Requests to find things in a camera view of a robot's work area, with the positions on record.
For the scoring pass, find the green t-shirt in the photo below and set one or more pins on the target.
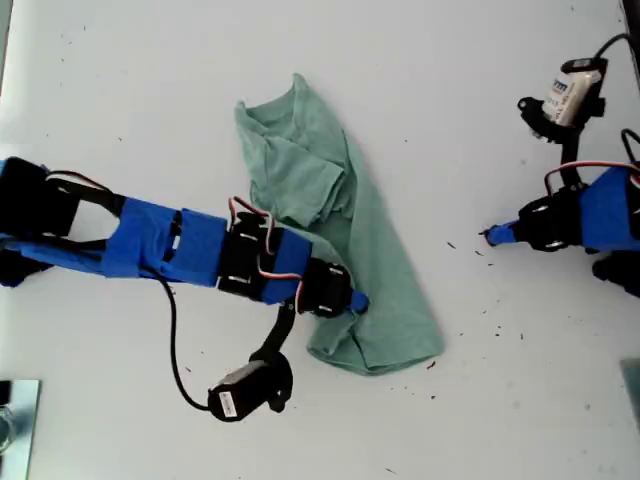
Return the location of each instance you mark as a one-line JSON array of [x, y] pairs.
[[380, 280]]

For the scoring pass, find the black clamp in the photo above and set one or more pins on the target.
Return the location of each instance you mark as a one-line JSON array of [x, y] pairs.
[[4, 392]]

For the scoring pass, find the black white camera box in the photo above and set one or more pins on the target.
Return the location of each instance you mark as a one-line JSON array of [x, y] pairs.
[[575, 90]]

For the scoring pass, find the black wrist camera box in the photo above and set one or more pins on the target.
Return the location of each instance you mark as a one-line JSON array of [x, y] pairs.
[[240, 395]]

